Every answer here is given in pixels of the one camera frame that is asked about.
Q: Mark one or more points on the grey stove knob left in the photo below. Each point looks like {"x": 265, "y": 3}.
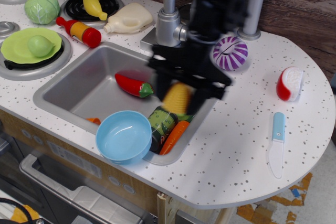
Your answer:
{"x": 8, "y": 28}

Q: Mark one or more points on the back right stove burner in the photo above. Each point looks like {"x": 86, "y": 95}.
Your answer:
{"x": 74, "y": 9}

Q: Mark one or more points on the yellow toy banana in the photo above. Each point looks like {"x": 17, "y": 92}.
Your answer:
{"x": 93, "y": 8}

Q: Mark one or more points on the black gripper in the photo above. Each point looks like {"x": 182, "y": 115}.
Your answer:
{"x": 191, "y": 64}

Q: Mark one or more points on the light green plastic plate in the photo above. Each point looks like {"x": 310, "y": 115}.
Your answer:
{"x": 14, "y": 48}

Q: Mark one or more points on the front left stove burner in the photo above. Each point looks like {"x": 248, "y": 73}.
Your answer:
{"x": 33, "y": 74}

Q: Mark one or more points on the red toy ketchup bottle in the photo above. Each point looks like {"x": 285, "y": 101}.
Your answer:
{"x": 89, "y": 36}

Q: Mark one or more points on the small orange toy piece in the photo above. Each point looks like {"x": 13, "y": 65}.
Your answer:
{"x": 94, "y": 120}

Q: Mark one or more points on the green toy cabbage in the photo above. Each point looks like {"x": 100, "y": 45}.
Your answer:
{"x": 42, "y": 11}

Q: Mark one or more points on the light green toy broccoli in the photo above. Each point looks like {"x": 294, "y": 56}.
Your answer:
{"x": 185, "y": 117}

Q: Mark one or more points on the silver toy faucet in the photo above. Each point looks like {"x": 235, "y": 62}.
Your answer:
{"x": 169, "y": 30}

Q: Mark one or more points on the pale green toy fruit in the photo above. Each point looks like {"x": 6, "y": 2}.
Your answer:
{"x": 39, "y": 46}

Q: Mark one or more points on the green toy food can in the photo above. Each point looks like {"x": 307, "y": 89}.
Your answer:
{"x": 162, "y": 123}

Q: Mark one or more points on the yellow toy corn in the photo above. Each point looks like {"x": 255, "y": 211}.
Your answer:
{"x": 177, "y": 98}

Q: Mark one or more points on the yellow object bottom left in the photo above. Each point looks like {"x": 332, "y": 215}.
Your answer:
{"x": 20, "y": 217}

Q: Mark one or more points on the cream toy milk jug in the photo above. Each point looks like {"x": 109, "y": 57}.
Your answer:
{"x": 128, "y": 19}

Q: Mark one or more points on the red toy chili pepper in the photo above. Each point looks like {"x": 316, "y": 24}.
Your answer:
{"x": 134, "y": 87}

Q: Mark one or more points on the toy knife blue handle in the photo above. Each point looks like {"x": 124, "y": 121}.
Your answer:
{"x": 277, "y": 144}

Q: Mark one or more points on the red white toy cheese wedge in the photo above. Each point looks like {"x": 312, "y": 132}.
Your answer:
{"x": 289, "y": 84}

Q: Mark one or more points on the grey vertical support pole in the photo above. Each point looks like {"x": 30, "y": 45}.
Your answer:
{"x": 250, "y": 30}

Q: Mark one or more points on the orange toy carrot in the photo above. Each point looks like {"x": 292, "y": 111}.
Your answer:
{"x": 174, "y": 136}

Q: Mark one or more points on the silver toy sink basin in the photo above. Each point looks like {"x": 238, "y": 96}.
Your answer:
{"x": 86, "y": 88}

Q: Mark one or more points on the light blue plastic bowl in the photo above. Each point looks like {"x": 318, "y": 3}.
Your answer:
{"x": 124, "y": 137}

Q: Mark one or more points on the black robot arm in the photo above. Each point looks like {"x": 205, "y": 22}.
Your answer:
{"x": 212, "y": 18}

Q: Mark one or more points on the purple white toy onion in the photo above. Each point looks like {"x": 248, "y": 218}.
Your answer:
{"x": 230, "y": 53}

